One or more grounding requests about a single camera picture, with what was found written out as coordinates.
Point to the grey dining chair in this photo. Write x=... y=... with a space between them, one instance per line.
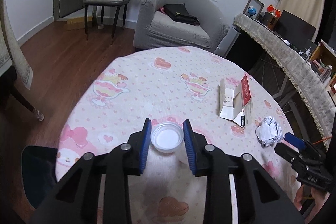
x=117 y=4

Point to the beige fringed sideboard runner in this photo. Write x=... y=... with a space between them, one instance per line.
x=307 y=84

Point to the dark wooden table leg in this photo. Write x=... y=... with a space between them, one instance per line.
x=22 y=100

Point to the black handbag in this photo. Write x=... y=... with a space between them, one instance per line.
x=178 y=13

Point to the beige patterned tablecloth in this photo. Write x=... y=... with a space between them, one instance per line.
x=11 y=53

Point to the white plastic lid cup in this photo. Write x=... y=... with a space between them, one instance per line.
x=167 y=137

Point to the dark teal trash bin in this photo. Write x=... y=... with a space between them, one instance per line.
x=38 y=172

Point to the crumpled foil paper ball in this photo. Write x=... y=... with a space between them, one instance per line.
x=269 y=132

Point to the pink cartoon round tablecloth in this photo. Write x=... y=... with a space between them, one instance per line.
x=169 y=85

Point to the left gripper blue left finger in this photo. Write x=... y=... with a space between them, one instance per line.
x=144 y=145

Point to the black monitor screen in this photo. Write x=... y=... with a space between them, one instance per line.
x=294 y=29

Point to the person's right hand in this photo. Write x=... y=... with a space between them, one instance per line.
x=313 y=199

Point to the framed globe picture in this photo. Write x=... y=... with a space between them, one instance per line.
x=253 y=8

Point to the opened red white carton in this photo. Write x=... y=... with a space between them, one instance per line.
x=235 y=103

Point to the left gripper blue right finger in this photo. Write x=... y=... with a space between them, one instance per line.
x=188 y=136

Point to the grey fabric armchair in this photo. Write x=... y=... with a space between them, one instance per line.
x=156 y=29

